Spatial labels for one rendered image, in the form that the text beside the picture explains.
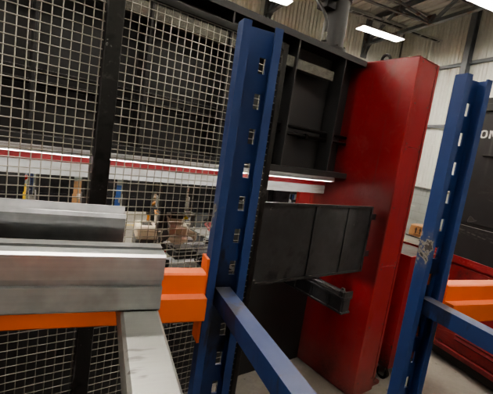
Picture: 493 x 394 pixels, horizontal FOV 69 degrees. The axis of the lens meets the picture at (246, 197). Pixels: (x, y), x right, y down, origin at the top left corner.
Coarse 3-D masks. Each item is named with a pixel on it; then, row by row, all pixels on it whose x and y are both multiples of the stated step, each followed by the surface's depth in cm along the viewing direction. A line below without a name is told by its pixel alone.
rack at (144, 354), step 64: (256, 64) 51; (256, 128) 53; (256, 192) 52; (0, 320) 41; (64, 320) 43; (128, 320) 35; (192, 320) 50; (256, 320) 45; (128, 384) 27; (192, 384) 54
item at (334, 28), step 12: (324, 0) 229; (336, 0) 228; (348, 0) 233; (324, 12) 218; (336, 12) 233; (348, 12) 236; (324, 24) 239; (336, 24) 233; (324, 36) 217; (336, 36) 234
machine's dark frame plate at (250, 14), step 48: (0, 0) 138; (48, 0) 147; (96, 0) 151; (144, 0) 159; (192, 0) 177; (0, 48) 141; (48, 48) 150; (96, 48) 160; (336, 48) 229; (48, 96) 153; (144, 96) 165; (288, 96) 218; (336, 96) 242; (48, 144) 146; (144, 144) 181; (192, 144) 196; (288, 144) 237; (336, 144) 256
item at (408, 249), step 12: (408, 252) 282; (408, 264) 260; (396, 276) 268; (408, 276) 262; (396, 288) 267; (408, 288) 266; (396, 300) 267; (396, 312) 267; (396, 324) 266; (384, 336) 273; (396, 336) 268; (384, 348) 273; (396, 348) 272; (384, 360) 272; (384, 372) 276
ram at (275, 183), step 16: (0, 160) 152; (16, 160) 156; (32, 160) 159; (48, 160) 163; (64, 160) 166; (80, 160) 170; (112, 160) 179; (80, 176) 172; (112, 176) 180; (128, 176) 185; (160, 176) 195; (176, 176) 201; (192, 176) 207; (208, 176) 213; (272, 176) 242; (320, 192) 273
